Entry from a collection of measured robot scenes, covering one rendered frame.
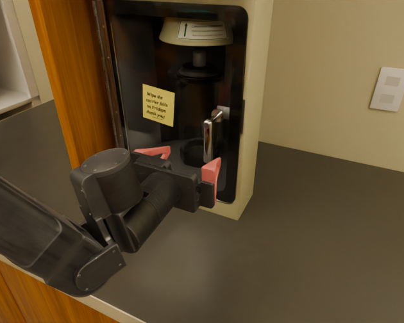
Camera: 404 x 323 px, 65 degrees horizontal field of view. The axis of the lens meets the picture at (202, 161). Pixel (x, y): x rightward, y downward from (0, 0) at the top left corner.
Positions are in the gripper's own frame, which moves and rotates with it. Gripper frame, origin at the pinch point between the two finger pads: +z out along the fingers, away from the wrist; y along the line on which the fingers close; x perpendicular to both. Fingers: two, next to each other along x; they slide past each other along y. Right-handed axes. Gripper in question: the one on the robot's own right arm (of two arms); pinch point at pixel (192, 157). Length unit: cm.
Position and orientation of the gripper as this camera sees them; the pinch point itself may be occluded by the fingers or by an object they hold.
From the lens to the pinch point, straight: 53.6
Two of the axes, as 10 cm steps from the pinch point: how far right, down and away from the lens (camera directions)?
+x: 0.3, 8.3, 5.6
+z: 4.3, -5.2, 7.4
